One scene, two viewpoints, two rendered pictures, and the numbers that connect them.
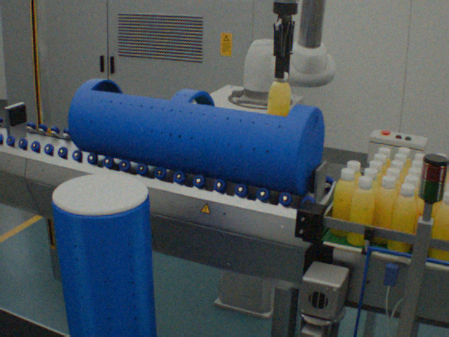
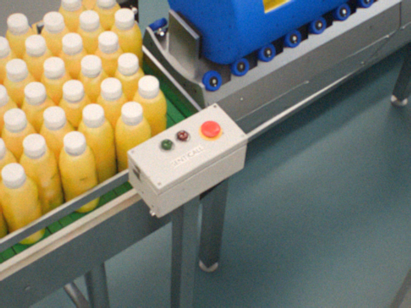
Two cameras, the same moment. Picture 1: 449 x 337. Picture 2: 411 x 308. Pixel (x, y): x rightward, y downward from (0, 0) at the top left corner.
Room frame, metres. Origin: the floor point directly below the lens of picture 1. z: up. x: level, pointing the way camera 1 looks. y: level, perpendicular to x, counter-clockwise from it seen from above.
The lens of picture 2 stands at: (2.23, -1.36, 2.25)
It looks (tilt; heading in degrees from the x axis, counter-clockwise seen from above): 54 degrees down; 115
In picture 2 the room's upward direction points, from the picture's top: 4 degrees clockwise
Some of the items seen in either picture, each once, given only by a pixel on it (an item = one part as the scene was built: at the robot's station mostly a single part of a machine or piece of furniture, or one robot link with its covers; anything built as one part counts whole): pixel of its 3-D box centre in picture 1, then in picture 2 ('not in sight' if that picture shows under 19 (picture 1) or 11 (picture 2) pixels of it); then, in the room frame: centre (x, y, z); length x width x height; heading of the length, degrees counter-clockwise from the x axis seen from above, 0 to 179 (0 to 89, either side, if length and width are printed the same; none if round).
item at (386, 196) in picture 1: (384, 212); (59, 54); (1.45, -0.46, 0.99); 0.07 x 0.07 x 0.19
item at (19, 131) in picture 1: (17, 123); not in sight; (2.24, 0.92, 1.00); 0.10 x 0.04 x 0.15; 155
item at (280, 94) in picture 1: (278, 106); not in sight; (1.73, -0.15, 1.22); 0.07 x 0.07 x 0.19
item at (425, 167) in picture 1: (434, 169); not in sight; (1.18, -0.48, 1.23); 0.06 x 0.06 x 0.04
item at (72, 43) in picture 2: (393, 172); (71, 42); (1.52, -0.49, 1.09); 0.04 x 0.04 x 0.02
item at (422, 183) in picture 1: (431, 187); not in sight; (1.18, -0.48, 1.18); 0.06 x 0.06 x 0.05
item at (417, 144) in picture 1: (398, 149); (187, 159); (1.84, -0.60, 1.05); 0.20 x 0.10 x 0.10; 65
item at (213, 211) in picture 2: (290, 334); (213, 212); (1.76, -0.26, 0.31); 0.06 x 0.06 x 0.63; 65
